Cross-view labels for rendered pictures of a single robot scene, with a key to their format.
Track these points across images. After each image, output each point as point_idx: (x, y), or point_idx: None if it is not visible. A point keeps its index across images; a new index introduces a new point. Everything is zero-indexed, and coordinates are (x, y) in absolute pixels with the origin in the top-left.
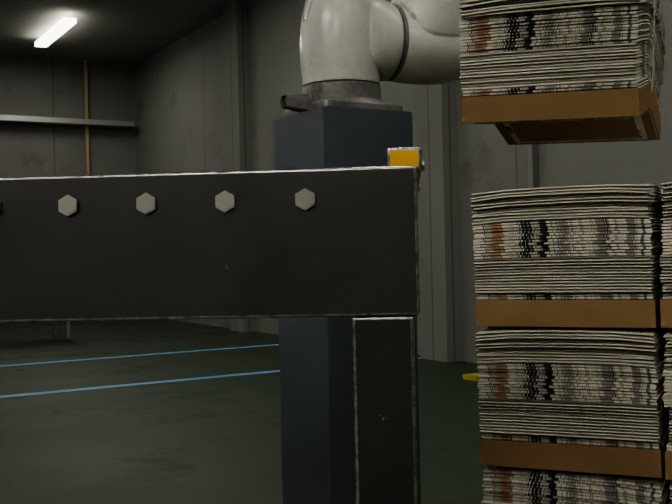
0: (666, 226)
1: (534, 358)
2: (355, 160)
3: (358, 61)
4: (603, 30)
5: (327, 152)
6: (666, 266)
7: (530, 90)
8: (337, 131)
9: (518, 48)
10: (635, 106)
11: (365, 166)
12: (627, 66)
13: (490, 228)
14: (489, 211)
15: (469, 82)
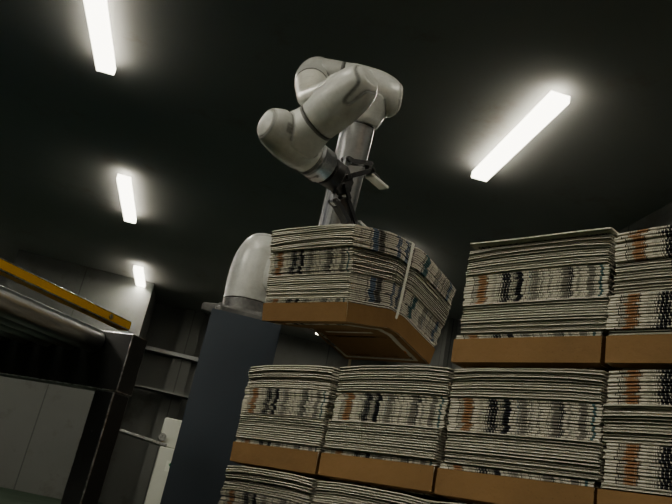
0: (339, 399)
1: (250, 489)
2: (227, 347)
3: (251, 286)
4: (335, 263)
5: (206, 337)
6: (330, 428)
7: (296, 300)
8: (218, 326)
9: (295, 273)
10: (344, 314)
11: (233, 353)
12: (344, 287)
13: (252, 391)
14: (256, 379)
15: (270, 294)
